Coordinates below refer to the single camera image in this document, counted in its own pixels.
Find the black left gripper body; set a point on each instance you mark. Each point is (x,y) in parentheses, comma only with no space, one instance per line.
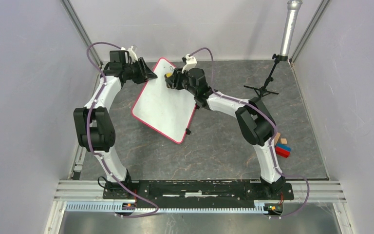
(134,72)

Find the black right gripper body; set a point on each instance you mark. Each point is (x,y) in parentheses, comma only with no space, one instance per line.
(182,83)

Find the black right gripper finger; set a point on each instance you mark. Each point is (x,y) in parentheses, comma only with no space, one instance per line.
(176,72)
(171,85)

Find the pink framed whiteboard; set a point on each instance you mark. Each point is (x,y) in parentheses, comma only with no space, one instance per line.
(165,110)

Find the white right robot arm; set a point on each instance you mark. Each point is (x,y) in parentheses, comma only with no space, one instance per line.
(254,120)

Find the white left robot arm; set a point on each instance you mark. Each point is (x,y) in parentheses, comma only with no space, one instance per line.
(94,128)

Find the black tripod stand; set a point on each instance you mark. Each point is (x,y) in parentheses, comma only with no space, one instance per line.
(263,91)

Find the aluminium corner profile left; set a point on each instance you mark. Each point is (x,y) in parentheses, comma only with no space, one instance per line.
(81,30)

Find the aluminium corner profile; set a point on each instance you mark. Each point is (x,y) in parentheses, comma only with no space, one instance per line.
(81,30)
(309,30)

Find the long wooden block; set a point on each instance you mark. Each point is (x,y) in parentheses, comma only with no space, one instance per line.
(276,138)

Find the blue block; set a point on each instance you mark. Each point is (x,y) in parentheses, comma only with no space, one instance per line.
(284,147)

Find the red block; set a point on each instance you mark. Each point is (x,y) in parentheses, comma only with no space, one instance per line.
(282,152)

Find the aluminium corner profile right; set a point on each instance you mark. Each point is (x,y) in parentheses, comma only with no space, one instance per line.
(309,30)

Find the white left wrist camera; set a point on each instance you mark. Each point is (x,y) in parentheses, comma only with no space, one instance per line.
(131,51)

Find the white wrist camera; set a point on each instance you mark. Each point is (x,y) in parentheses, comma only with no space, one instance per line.
(189,63)
(131,51)

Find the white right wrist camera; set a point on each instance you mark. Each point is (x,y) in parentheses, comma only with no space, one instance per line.
(189,63)

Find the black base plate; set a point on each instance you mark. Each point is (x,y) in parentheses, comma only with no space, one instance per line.
(199,193)

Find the grey cable duct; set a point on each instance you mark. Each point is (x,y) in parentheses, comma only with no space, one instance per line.
(120,207)

